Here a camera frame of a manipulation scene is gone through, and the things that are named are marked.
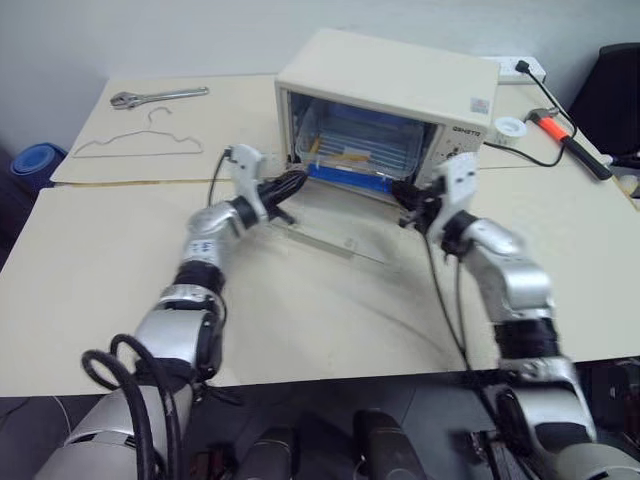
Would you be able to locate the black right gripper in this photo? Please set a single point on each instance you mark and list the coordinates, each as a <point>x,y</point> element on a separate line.
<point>424,205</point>

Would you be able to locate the blue round container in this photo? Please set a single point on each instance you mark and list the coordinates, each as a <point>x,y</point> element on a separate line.
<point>37,157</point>

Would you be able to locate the white power strip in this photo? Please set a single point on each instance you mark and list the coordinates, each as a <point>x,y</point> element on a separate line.
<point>507,67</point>

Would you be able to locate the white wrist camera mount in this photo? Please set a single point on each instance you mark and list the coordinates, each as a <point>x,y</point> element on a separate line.
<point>246,162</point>
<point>459,180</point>

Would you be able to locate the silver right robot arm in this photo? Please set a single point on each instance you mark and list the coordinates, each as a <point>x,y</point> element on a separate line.
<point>525,300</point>

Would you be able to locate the silver adjustable wrench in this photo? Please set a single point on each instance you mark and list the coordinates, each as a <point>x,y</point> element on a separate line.
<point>155,96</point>

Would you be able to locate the glass oven door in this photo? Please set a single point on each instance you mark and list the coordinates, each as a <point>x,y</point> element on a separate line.
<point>345,240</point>

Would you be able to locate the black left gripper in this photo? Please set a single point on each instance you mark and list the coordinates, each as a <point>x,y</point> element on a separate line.
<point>272,197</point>

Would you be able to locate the white tape roll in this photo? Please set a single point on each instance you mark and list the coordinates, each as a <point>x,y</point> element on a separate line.
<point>510,129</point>

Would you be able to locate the black chair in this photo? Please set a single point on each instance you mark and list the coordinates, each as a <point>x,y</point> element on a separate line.
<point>612,95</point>

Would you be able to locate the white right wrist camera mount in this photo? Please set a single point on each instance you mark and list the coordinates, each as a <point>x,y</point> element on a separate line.
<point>459,180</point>

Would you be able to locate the dark rounded shape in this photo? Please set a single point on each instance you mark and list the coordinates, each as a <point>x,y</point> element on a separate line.
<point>272,452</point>
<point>385,445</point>

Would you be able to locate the cream toaster oven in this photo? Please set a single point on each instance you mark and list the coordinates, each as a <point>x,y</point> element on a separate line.
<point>390,75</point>

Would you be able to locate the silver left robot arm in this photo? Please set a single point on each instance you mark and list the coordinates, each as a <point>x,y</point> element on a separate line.
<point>172,325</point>

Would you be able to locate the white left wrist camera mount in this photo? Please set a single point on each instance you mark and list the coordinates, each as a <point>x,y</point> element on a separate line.
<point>246,162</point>

